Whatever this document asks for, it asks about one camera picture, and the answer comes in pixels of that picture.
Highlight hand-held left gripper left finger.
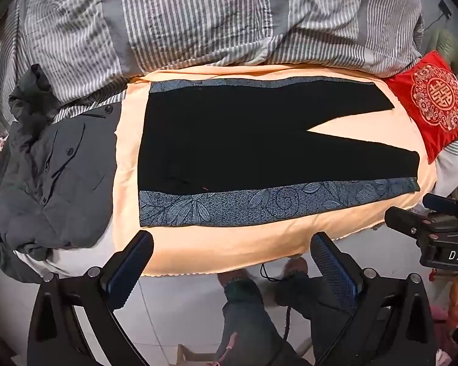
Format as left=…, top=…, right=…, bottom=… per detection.
left=27, top=230, right=155, bottom=366

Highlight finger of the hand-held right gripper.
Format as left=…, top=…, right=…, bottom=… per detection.
left=384, top=206, right=436, bottom=242
left=422, top=194, right=458, bottom=216

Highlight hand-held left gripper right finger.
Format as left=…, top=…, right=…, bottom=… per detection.
left=309, top=232, right=439, bottom=366

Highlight black pants with floral stripes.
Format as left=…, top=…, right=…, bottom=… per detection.
left=136, top=77, right=421, bottom=228

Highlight person's right leg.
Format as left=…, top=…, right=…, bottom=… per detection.
left=274, top=257, right=354, bottom=366

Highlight person's leg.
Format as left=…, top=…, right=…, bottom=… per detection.
left=217, top=269, right=291, bottom=366
left=274, top=257, right=354, bottom=366

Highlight orange blanket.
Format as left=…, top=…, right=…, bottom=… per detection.
left=109, top=63, right=439, bottom=277

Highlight person's left leg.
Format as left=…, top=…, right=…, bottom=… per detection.
left=217, top=269, right=291, bottom=366

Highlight red embroidered cushion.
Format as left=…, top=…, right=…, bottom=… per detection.
left=385, top=50, right=458, bottom=164

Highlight dark grey jacket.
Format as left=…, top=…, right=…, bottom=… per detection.
left=0, top=64, right=123, bottom=285

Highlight grey striped duvet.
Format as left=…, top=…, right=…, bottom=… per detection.
left=0, top=0, right=426, bottom=142

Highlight black cable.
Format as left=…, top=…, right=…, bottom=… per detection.
left=260, top=262, right=294, bottom=342

